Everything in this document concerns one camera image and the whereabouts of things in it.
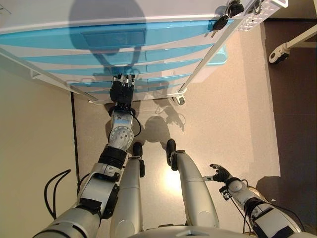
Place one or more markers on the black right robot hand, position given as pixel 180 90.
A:
pixel 223 176

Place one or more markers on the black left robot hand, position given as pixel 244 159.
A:
pixel 121 93

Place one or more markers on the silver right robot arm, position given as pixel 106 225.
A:
pixel 262 213

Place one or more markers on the tall blue white cart drawer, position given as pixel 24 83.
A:
pixel 173 32

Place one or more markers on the cart caster wheel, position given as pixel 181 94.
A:
pixel 180 100

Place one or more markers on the grey robot torso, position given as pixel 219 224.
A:
pixel 190 233

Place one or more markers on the white bin with blue lid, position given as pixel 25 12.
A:
pixel 215 59

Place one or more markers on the white medical cart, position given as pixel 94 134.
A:
pixel 37 12

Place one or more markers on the black cart keys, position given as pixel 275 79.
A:
pixel 232 10

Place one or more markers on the cart label sticker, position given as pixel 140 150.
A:
pixel 5 10

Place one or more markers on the white hospital bed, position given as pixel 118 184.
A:
pixel 302 37

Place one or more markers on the silver cart latch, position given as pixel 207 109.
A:
pixel 257 6

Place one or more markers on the white perforated side basket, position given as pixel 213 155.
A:
pixel 267 10

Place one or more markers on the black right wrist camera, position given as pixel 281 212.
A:
pixel 225 193

